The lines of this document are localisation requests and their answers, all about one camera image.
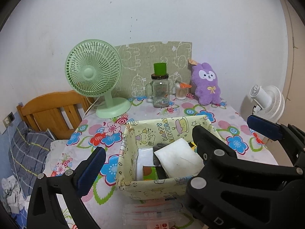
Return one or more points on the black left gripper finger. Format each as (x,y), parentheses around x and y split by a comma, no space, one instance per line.
(44,210)

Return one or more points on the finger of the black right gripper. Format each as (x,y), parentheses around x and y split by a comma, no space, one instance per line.
(232,193)
(278,131)

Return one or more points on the white cloth bag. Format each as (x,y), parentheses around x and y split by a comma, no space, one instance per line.
(179,160)

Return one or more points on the clear plastic bag red stripes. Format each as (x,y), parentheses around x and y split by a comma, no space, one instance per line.
(152,213)

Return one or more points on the green tissue pack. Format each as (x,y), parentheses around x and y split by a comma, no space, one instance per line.
(154,173)

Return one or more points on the crumpled clothes pile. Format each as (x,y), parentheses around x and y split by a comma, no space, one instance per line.
(14,201)

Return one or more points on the white floor fan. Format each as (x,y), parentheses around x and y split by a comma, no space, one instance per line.
(269,102)

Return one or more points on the grey plaid pillow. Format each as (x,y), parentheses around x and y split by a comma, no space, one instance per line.
(27,155)

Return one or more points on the yellow cartoon fabric storage box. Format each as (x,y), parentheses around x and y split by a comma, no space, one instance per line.
(147,133)

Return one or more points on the purple plush bunny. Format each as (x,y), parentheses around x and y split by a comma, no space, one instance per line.
(206,83)

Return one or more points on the cotton swab jar orange lid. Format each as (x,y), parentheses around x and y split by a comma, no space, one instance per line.
(181,90)

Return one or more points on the glass mason jar mug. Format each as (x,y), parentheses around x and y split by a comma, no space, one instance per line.
(158,91)

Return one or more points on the green plastic cup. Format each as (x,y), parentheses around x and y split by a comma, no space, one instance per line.
(160,69)

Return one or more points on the green desk fan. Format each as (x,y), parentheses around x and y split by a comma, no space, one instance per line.
(93,69)

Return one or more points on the cardboard panel with cartoon drawings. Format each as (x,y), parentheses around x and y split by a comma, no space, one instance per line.
(137,65)

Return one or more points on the wall power outlet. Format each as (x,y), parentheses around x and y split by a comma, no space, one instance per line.
(8,119)

